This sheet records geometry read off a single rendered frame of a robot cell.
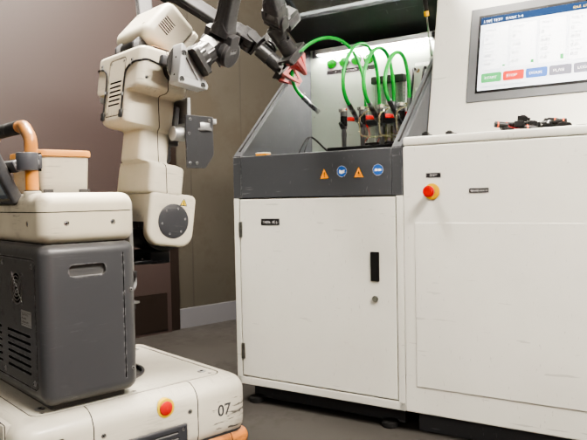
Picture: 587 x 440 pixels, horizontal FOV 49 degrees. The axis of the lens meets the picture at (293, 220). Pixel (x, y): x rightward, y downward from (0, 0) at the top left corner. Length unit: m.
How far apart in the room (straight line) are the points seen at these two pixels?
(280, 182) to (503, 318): 0.91
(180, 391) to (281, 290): 0.72
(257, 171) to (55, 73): 1.56
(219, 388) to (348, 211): 0.76
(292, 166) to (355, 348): 0.69
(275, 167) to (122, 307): 0.92
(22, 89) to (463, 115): 2.22
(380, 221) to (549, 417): 0.79
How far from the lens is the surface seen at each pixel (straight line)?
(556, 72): 2.31
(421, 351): 2.18
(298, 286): 2.35
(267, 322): 2.45
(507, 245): 2.04
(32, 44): 3.64
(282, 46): 2.25
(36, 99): 3.59
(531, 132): 2.03
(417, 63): 2.74
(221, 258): 4.17
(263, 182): 2.41
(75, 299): 1.66
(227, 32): 1.95
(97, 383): 1.73
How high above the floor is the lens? 0.79
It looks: 2 degrees down
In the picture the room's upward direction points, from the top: 1 degrees counter-clockwise
